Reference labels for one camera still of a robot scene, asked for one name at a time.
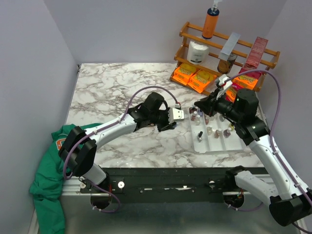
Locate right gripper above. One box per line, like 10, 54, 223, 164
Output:
195, 87, 243, 122

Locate green jacket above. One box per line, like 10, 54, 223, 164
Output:
28, 123, 103, 234

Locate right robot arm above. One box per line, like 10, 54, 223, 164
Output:
194, 89, 312, 226

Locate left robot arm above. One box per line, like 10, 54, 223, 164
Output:
58, 92, 176, 193

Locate pink glitter polish bottle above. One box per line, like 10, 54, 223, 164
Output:
204, 115, 210, 125

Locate orange pink box lower right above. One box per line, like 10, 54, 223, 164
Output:
226, 83, 242, 102

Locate orange pink box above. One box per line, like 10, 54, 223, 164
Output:
233, 72, 262, 90
226, 83, 242, 102

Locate white polish bottle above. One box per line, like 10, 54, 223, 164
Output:
195, 115, 201, 126

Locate red polish bottle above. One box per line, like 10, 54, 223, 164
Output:
190, 107, 197, 121

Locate clear polish bottle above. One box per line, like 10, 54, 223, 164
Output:
206, 126, 213, 136

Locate gold glitter polish bottle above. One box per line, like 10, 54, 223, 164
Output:
214, 129, 221, 138

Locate white organizer tray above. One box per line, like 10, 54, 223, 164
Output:
188, 106, 246, 155

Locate rose polish bottle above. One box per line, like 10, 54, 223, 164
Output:
223, 129, 231, 138

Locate dark glass jar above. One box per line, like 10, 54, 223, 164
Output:
217, 53, 237, 74

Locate black cap glitter polish bottle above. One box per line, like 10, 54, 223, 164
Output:
197, 131, 203, 142

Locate orange pink box upper right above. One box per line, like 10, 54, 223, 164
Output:
233, 72, 262, 90

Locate orange box far left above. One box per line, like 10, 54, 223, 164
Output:
173, 63, 197, 85

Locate wooden shelf rack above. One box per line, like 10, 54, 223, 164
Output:
170, 22, 280, 95

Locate white jar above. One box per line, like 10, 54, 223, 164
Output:
187, 40, 209, 65

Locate grey blue tall box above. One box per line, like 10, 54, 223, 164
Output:
218, 32, 240, 60

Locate red tall box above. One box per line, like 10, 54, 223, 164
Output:
243, 37, 268, 70

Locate orange spray bottle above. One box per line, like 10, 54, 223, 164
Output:
202, 0, 222, 39

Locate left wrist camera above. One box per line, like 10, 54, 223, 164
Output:
168, 103, 185, 123

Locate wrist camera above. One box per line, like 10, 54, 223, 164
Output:
168, 103, 185, 123
215, 74, 233, 99

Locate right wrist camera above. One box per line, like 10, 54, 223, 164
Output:
215, 74, 233, 99

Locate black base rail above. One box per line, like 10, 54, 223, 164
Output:
79, 167, 269, 203

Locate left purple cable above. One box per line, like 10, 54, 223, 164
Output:
62, 86, 181, 213

